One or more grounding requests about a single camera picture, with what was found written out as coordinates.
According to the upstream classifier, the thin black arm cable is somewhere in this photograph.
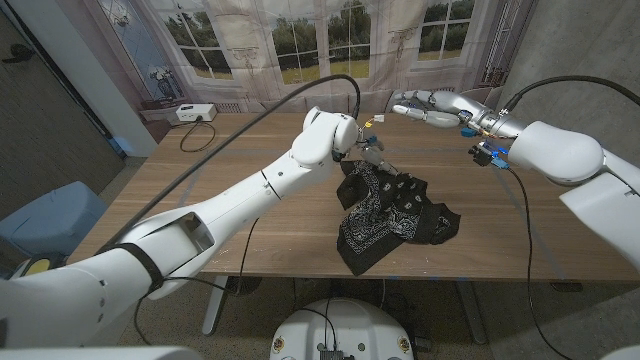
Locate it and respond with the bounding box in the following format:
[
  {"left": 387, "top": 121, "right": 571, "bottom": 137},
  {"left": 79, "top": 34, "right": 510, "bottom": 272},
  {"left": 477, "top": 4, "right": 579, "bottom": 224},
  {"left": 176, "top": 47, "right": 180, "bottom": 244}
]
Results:
[
  {"left": 505, "top": 165, "right": 574, "bottom": 360},
  {"left": 132, "top": 217, "right": 261, "bottom": 347}
]

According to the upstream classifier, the thin black power box cable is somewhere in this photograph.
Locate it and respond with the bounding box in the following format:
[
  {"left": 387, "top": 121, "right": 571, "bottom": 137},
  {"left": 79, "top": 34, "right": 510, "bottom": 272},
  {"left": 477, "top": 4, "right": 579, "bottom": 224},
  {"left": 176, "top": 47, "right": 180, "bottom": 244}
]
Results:
[{"left": 178, "top": 118, "right": 217, "bottom": 154}]

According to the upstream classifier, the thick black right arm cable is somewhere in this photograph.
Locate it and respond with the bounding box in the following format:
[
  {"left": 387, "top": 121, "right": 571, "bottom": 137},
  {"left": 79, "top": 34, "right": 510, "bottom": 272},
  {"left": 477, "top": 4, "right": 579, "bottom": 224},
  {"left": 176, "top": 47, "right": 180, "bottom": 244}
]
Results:
[{"left": 502, "top": 74, "right": 640, "bottom": 114}]

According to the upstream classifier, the white power box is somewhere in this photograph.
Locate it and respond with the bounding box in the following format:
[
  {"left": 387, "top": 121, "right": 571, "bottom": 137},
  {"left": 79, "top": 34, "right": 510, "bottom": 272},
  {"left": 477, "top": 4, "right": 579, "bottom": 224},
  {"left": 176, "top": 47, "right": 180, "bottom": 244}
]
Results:
[{"left": 175, "top": 103, "right": 218, "bottom": 123}]

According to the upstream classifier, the yellow and black floor item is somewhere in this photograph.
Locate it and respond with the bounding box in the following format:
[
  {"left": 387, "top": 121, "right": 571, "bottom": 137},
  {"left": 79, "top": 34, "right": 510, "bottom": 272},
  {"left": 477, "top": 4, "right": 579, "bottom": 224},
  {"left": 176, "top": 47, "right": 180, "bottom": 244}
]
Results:
[{"left": 22, "top": 257, "right": 52, "bottom": 277}]

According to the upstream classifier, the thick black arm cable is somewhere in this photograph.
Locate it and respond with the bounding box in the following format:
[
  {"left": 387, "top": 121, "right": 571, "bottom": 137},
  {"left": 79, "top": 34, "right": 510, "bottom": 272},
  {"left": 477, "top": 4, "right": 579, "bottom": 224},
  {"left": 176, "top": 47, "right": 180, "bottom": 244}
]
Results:
[
  {"left": 502, "top": 74, "right": 640, "bottom": 114},
  {"left": 99, "top": 73, "right": 362, "bottom": 251}
]

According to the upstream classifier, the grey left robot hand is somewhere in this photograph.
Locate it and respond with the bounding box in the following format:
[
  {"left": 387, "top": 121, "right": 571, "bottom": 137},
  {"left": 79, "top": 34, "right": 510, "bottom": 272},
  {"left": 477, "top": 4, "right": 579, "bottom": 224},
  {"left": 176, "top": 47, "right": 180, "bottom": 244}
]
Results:
[{"left": 344, "top": 133, "right": 401, "bottom": 177}]

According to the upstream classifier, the black paisley bandana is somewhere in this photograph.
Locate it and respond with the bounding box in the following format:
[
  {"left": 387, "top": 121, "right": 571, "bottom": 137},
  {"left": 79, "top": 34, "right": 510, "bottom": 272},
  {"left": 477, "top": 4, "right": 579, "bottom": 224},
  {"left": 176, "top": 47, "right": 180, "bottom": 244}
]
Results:
[{"left": 335, "top": 158, "right": 462, "bottom": 278}]

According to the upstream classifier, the printed window backdrop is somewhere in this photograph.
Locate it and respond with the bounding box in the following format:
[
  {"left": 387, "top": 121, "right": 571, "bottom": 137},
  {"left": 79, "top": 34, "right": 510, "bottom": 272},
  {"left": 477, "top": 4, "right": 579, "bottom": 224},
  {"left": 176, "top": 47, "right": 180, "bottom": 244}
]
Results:
[{"left": 82, "top": 0, "right": 539, "bottom": 115}]

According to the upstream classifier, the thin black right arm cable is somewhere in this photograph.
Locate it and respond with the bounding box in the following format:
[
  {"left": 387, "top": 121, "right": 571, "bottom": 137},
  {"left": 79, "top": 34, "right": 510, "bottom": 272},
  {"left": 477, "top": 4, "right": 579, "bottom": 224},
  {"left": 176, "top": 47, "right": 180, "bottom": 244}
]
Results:
[{"left": 505, "top": 165, "right": 574, "bottom": 360}]

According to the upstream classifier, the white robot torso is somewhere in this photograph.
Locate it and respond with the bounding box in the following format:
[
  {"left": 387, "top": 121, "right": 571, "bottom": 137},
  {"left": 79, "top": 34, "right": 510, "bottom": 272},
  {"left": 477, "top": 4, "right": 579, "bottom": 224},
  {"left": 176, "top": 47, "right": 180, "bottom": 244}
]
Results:
[{"left": 269, "top": 297, "right": 415, "bottom": 360}]

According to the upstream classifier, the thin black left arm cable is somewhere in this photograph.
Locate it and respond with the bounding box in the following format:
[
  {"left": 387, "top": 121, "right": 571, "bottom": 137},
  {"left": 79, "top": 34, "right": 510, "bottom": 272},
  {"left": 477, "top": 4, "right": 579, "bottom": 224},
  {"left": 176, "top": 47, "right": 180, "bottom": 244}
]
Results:
[{"left": 132, "top": 217, "right": 261, "bottom": 347}]

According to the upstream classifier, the grey table leg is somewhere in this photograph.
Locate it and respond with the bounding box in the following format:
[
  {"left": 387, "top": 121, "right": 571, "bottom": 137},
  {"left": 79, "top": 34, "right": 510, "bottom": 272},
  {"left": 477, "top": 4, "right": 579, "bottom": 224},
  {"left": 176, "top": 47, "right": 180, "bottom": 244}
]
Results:
[
  {"left": 202, "top": 275, "right": 229, "bottom": 336},
  {"left": 454, "top": 280, "right": 489, "bottom": 345}
]

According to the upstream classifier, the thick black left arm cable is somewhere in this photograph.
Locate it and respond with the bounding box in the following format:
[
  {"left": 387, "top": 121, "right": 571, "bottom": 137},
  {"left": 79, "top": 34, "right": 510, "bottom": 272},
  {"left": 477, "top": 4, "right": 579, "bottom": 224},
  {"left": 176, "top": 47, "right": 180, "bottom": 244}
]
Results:
[{"left": 99, "top": 73, "right": 362, "bottom": 251}]

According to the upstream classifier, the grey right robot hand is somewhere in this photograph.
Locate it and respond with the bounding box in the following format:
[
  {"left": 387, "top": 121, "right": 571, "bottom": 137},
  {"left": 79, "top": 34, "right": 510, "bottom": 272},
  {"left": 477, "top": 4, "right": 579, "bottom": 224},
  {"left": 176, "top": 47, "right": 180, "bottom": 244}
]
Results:
[{"left": 392, "top": 89, "right": 527, "bottom": 141}]

